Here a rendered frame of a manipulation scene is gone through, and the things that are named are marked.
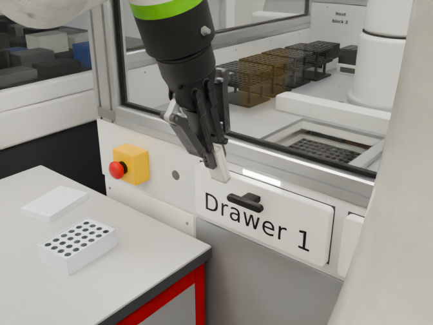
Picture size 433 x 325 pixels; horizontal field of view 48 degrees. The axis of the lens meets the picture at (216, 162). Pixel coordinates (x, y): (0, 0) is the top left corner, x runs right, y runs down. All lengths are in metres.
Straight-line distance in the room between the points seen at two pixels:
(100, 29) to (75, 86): 0.47
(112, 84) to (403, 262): 0.88
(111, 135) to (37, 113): 0.39
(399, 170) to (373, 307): 0.09
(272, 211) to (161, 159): 0.30
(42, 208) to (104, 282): 0.31
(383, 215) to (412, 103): 0.07
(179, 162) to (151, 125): 0.10
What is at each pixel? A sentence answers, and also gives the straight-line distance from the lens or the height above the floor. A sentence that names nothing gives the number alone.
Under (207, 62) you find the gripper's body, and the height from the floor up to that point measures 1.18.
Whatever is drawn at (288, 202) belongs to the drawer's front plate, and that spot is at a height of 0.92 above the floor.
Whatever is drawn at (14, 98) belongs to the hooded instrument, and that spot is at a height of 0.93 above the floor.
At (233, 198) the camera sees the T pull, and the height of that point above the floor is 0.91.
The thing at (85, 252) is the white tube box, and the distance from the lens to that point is 0.96.
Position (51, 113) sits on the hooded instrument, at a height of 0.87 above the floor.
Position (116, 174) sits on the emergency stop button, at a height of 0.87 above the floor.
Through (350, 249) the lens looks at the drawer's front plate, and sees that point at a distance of 0.81.
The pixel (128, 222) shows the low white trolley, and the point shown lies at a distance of 1.09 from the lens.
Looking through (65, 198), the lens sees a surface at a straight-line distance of 1.18.
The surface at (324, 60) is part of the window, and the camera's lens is 0.77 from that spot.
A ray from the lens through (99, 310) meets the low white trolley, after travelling 0.87.
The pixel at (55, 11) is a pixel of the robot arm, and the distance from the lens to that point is 0.47.
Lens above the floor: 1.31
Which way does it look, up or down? 24 degrees down
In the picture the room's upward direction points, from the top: straight up
